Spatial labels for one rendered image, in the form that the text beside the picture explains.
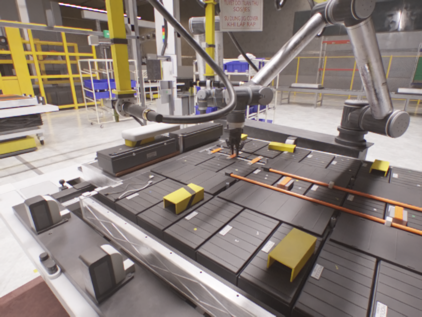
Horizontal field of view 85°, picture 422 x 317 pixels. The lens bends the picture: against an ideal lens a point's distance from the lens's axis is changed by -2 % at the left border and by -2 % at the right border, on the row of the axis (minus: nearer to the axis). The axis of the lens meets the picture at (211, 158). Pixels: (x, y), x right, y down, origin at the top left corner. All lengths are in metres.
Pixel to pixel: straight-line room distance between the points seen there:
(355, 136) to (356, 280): 1.65
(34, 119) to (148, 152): 4.37
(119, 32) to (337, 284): 1.10
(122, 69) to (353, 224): 1.04
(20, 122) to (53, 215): 4.40
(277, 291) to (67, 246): 0.77
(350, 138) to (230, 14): 1.36
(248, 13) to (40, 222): 1.78
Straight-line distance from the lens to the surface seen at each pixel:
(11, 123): 5.49
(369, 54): 1.82
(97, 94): 7.10
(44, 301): 2.20
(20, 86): 10.63
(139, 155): 1.31
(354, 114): 2.21
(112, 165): 1.24
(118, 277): 0.85
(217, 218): 0.86
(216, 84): 1.83
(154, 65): 3.87
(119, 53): 1.09
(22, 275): 2.51
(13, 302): 2.32
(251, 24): 2.00
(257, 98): 1.39
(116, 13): 1.11
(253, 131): 2.71
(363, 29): 1.76
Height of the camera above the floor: 1.49
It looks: 21 degrees down
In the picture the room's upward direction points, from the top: straight up
